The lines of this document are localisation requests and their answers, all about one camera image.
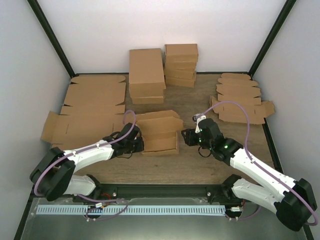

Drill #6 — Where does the small brown cardboard box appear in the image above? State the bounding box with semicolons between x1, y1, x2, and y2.
136;110;184;157

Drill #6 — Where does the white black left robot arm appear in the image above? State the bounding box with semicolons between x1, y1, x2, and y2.
29;123;144;203

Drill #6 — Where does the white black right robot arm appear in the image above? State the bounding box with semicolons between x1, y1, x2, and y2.
181;116;317;232

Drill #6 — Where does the large folded cardboard box bottom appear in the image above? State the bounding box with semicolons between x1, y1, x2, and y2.
131;96;165;105

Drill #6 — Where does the large folded cardboard box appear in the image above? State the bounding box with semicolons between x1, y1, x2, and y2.
129;48;166;98
131;96;165;105

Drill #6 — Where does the small folded box bottom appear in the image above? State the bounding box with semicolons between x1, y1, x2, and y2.
165;78;195;88

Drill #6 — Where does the large folded cardboard box top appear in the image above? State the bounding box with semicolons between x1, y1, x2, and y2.
129;48;166;98

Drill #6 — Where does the small folded box stack top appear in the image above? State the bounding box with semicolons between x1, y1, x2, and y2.
165;43;199;62

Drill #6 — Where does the large flat cardboard blank front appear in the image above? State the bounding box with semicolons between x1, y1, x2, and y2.
40;111;124;150

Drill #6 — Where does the large flat cardboard blank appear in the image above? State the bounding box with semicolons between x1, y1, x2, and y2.
64;75;126;107
40;111;124;150

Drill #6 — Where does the stack of small flat blanks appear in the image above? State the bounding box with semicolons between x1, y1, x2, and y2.
210;73;275;125

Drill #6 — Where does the large flat cardboard blank rear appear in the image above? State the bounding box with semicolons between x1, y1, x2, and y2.
64;75;126;107

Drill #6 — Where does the clear acrylic cover plate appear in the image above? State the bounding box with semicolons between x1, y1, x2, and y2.
21;209;306;240

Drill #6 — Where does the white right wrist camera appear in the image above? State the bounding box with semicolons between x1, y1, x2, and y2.
192;113;207;134

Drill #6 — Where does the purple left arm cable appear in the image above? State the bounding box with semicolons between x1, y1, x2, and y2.
33;109;137;198

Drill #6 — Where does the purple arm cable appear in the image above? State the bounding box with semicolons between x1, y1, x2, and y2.
197;100;319;227
33;109;137;198

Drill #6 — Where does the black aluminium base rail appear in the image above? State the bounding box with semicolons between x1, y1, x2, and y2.
62;183;276;204

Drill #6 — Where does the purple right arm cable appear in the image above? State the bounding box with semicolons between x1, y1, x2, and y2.
197;100;319;227

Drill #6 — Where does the light blue slotted cable duct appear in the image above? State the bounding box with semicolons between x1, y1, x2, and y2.
35;205;226;217

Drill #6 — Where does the black frame post right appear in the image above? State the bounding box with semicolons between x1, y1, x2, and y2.
248;0;297;77

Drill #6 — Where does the black frame post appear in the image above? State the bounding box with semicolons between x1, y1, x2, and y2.
248;0;297;77
27;0;76;78

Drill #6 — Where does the black frame post left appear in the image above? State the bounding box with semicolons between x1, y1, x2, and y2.
27;0;76;78

